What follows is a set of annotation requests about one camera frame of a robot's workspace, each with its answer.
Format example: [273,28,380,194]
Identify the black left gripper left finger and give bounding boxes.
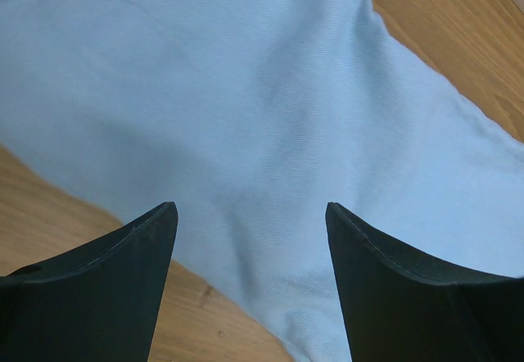
[1,202,178,361]

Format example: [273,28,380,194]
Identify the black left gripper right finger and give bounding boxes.
[325,202,523,362]

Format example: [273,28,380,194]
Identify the light blue trousers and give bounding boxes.
[1,0,523,361]

